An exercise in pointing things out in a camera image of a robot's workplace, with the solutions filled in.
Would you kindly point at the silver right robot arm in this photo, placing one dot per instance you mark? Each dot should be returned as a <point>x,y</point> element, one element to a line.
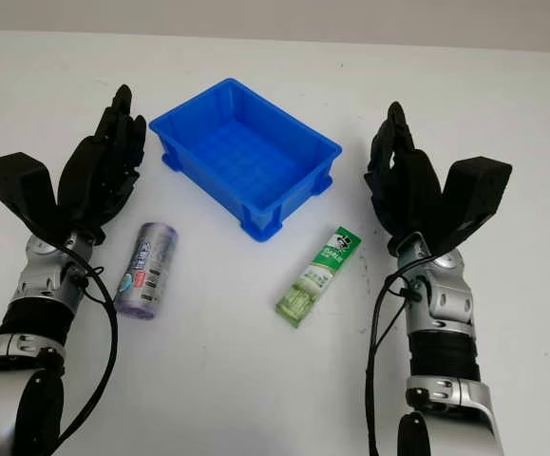
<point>445,304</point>

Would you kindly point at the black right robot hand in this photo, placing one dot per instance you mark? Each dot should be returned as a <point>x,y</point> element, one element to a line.
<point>410,185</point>

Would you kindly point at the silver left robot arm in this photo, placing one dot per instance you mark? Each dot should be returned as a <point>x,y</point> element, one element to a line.
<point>37,285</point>

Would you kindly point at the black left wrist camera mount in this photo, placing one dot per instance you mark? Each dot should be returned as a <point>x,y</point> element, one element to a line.
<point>23,185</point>

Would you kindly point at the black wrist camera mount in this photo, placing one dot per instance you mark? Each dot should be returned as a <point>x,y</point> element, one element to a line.
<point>23,185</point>
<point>476,190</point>

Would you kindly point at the purple cylindrical bag roll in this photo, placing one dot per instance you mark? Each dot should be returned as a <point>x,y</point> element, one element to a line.
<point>146,271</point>

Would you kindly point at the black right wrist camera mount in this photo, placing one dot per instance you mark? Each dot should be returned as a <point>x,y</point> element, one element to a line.
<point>476,190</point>

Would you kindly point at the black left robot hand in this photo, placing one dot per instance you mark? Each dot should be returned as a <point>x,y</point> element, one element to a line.
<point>91,176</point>

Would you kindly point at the blue plastic tray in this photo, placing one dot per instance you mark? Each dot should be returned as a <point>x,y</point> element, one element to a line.
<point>251,157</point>

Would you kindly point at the green toothpaste box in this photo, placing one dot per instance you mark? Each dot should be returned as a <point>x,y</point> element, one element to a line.
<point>317,280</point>

